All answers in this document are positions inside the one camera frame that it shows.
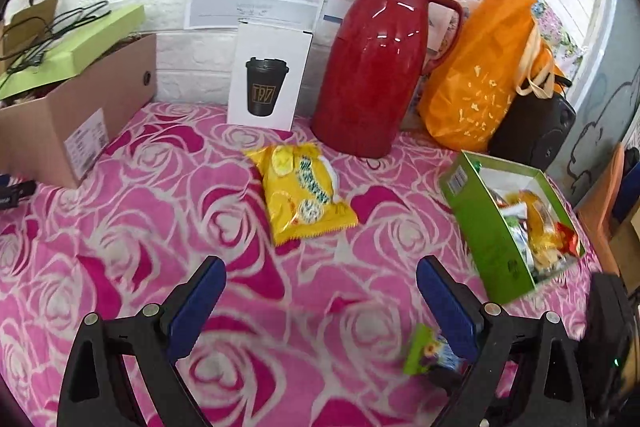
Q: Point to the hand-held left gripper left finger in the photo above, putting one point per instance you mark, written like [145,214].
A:
[200,302]

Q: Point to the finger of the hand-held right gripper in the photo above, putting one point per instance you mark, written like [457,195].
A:
[447,379]

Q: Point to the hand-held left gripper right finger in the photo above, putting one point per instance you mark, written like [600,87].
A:
[445,307]

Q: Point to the small lime green snack packet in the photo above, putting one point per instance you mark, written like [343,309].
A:
[422,349]

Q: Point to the green cardboard box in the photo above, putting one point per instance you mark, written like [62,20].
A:
[490,237]

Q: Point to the pile of snack packets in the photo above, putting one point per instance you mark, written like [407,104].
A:
[540,227]

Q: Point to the large yellow chip bag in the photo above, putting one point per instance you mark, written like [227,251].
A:
[300,192]

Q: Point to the pink rose tablecloth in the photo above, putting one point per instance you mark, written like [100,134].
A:
[210,217]

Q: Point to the orange chair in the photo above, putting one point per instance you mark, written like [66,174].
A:
[600,202]

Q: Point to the black speaker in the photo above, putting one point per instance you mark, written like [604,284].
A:
[535,132]

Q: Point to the brown cardboard box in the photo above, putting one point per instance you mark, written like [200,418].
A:
[80,122]

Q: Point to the orange tote bag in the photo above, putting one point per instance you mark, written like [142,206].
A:
[475,82]

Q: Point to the white cup carton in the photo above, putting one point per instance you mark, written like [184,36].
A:
[267,77]

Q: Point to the red thermos jug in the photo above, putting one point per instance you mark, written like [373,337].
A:
[375,57]

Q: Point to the green box lid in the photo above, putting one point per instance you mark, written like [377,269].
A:
[75,52]

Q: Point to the brown paper bag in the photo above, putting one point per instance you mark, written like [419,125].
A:
[30,19]

